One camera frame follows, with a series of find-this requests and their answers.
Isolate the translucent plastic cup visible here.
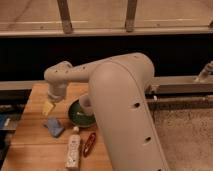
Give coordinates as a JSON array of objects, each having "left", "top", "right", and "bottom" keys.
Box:
[{"left": 79, "top": 94, "right": 93, "bottom": 115}]

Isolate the white plastic bottle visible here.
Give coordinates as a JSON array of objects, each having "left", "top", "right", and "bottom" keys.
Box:
[{"left": 66, "top": 126, "right": 81, "bottom": 170}]

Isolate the red pocket knife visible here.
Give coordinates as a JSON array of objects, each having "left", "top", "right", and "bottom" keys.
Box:
[{"left": 83, "top": 132, "right": 96, "bottom": 157}]

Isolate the metal frame post right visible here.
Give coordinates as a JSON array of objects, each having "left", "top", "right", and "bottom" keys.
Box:
[{"left": 125, "top": 0, "right": 137, "bottom": 32}]

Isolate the metal frame post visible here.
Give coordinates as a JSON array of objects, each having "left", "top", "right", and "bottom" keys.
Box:
[
  {"left": 125, "top": 0, "right": 137, "bottom": 32},
  {"left": 57, "top": 0, "right": 73, "bottom": 34}
]

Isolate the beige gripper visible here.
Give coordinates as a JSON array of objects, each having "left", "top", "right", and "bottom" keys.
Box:
[{"left": 42, "top": 91, "right": 66, "bottom": 116}]

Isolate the metal frame post left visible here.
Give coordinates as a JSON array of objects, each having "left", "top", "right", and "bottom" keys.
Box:
[{"left": 57, "top": 0, "right": 73, "bottom": 34}]

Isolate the green bowl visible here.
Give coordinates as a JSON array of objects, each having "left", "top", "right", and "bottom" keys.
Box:
[{"left": 68, "top": 100, "right": 96, "bottom": 128}]

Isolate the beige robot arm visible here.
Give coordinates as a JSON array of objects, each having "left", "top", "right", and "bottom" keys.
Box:
[{"left": 44, "top": 53, "right": 170, "bottom": 171}]

